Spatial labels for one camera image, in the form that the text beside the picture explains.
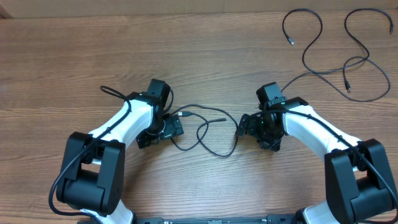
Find black USB cable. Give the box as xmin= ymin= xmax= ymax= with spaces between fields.
xmin=169 ymin=104 xmax=240 ymax=159

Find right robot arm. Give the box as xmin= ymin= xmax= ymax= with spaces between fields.
xmin=237 ymin=82 xmax=397 ymax=223

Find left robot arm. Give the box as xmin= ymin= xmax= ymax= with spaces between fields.
xmin=49 ymin=79 xmax=183 ymax=223

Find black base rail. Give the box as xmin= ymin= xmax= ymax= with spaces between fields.
xmin=127 ymin=214 xmax=305 ymax=224

